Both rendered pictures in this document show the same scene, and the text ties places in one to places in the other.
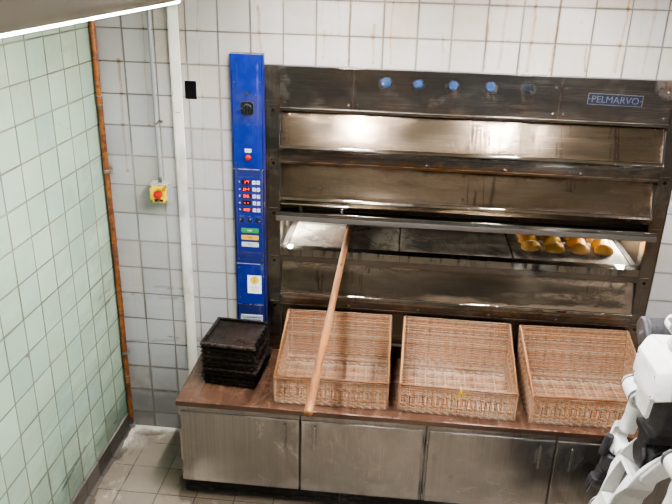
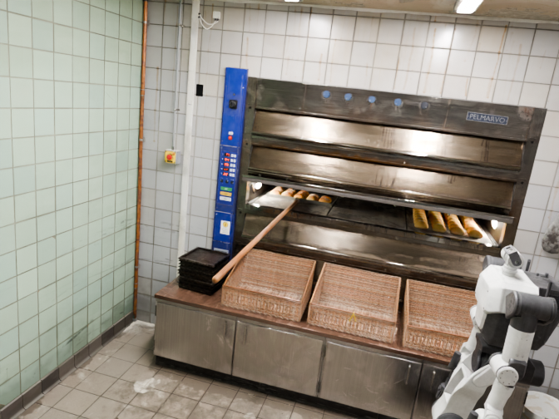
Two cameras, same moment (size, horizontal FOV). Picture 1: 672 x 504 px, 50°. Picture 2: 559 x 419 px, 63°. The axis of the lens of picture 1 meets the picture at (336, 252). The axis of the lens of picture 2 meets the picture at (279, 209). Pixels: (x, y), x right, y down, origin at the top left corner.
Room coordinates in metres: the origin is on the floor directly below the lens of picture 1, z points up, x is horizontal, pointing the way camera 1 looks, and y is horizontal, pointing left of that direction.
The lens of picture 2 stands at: (0.18, -0.42, 2.01)
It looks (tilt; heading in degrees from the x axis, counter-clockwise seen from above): 14 degrees down; 8
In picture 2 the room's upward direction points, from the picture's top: 7 degrees clockwise
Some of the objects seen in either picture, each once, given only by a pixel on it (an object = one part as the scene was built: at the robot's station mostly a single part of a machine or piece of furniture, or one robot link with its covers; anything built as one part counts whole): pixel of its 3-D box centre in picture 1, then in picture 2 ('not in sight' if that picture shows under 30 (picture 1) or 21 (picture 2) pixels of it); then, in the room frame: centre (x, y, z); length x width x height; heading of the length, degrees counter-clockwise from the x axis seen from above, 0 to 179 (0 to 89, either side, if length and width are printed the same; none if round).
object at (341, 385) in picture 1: (335, 356); (270, 282); (3.13, -0.01, 0.72); 0.56 x 0.49 x 0.28; 86
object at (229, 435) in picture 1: (422, 436); (326, 352); (3.07, -0.47, 0.29); 2.42 x 0.56 x 0.58; 85
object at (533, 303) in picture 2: not in sight; (529, 312); (1.92, -1.19, 1.30); 0.12 x 0.09 x 0.14; 87
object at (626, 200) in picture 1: (462, 190); (373, 174); (3.35, -0.61, 1.54); 1.79 x 0.11 x 0.19; 85
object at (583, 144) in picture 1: (468, 138); (379, 137); (3.35, -0.61, 1.80); 1.79 x 0.11 x 0.19; 85
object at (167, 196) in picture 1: (160, 192); (172, 156); (3.44, 0.89, 1.46); 0.10 x 0.07 x 0.10; 85
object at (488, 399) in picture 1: (456, 365); (355, 299); (3.08, -0.61, 0.72); 0.56 x 0.49 x 0.28; 84
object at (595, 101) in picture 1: (471, 95); (384, 107); (3.37, -0.61, 1.99); 1.80 x 0.08 x 0.21; 85
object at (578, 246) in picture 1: (558, 229); (445, 219); (3.73, -1.23, 1.21); 0.61 x 0.48 x 0.06; 175
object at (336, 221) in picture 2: (455, 260); (364, 226); (3.37, -0.61, 1.16); 1.80 x 0.06 x 0.04; 85
